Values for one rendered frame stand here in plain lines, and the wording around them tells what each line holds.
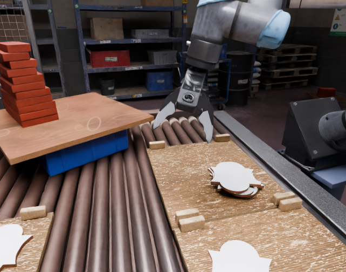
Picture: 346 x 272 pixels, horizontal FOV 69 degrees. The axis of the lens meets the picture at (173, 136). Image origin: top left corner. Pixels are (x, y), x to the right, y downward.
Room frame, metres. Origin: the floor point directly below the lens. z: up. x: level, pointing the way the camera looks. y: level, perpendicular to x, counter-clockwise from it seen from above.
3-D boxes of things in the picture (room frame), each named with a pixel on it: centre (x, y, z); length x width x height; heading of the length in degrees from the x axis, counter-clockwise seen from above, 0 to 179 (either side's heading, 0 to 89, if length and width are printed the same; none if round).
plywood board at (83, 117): (0.94, 0.43, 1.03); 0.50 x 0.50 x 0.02; 43
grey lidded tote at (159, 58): (4.97, 0.21, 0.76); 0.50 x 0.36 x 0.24; 117
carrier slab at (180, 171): (0.69, -0.12, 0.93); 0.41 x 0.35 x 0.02; 14
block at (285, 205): (0.51, -0.30, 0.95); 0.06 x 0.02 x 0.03; 105
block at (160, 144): (0.85, 0.06, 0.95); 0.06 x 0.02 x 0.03; 104
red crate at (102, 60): (4.66, 1.14, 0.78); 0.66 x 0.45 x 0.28; 111
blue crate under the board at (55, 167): (0.89, 0.38, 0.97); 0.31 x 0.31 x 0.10; 43
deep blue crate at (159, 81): (4.99, 0.29, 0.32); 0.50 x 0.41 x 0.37; 107
